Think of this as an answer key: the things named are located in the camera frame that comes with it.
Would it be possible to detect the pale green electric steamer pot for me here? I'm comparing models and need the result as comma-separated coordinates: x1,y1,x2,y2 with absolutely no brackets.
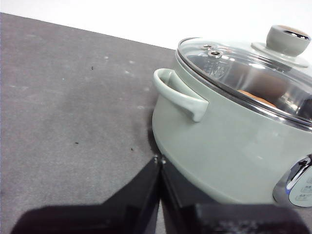
151,38,312,209

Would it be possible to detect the glass lid with green knob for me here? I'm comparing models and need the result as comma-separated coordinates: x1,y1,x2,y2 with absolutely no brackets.
177,24,312,130

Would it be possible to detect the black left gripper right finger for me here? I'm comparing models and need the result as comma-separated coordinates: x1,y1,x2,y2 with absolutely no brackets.
160,159,309,234

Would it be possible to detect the brown potato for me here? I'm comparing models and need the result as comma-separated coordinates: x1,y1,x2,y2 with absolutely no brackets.
236,73,290,108

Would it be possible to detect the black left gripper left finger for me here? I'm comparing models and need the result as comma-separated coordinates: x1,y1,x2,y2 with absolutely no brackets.
10,155,162,234

